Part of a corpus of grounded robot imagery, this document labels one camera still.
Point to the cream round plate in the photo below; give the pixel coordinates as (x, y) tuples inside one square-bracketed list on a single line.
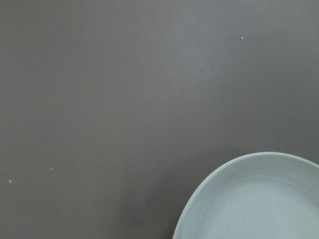
[(266, 195)]

